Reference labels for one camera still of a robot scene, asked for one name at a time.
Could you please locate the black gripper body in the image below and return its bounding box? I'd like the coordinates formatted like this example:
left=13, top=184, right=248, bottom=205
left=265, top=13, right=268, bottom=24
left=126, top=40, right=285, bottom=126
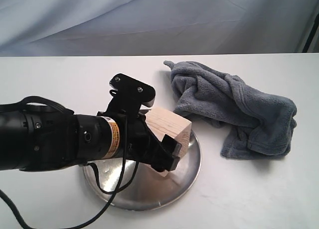
left=75, top=113, right=160, bottom=164

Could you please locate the light wooden cube block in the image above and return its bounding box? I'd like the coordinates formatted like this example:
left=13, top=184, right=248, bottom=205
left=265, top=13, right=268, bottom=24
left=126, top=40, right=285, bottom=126
left=145, top=107, right=192, bottom=169

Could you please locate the grey-blue fleece towel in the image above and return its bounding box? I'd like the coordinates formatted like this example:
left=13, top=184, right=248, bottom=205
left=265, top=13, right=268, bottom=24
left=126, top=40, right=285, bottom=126
left=164, top=60, right=297, bottom=160

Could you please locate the black silver Piper robot arm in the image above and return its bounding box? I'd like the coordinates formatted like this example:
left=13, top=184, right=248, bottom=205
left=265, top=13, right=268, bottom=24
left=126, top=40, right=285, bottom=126
left=0, top=96, right=180, bottom=172

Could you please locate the round stainless steel plate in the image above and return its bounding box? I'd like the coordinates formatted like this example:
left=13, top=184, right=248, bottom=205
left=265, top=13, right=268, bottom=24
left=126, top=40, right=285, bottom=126
left=83, top=132, right=201, bottom=211

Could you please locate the blue-grey backdrop curtain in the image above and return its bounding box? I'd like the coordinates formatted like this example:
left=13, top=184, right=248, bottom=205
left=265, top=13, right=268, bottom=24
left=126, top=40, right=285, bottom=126
left=0, top=0, right=319, bottom=56

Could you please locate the dark stand pole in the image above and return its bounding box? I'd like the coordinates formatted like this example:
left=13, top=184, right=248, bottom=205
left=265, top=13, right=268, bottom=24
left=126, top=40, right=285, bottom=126
left=302, top=14, right=319, bottom=53

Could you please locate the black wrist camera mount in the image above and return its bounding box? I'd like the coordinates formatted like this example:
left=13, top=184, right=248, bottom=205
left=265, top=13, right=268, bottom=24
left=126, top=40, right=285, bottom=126
left=106, top=73, right=156, bottom=117

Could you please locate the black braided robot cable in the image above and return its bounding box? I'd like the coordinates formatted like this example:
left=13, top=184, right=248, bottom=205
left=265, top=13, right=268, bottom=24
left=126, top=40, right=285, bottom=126
left=0, top=96, right=140, bottom=229

